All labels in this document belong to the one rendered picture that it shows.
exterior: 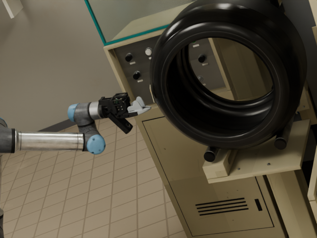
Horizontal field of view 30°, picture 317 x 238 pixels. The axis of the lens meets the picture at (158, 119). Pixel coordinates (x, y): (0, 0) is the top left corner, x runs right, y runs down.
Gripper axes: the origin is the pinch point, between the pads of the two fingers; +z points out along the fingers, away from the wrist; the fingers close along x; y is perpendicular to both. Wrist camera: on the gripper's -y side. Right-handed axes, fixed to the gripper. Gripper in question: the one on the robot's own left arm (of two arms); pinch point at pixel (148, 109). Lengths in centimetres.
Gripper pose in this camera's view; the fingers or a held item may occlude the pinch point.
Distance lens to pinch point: 236.2
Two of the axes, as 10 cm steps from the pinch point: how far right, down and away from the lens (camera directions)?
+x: 3.1, -4.7, 8.2
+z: 9.1, -0.9, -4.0
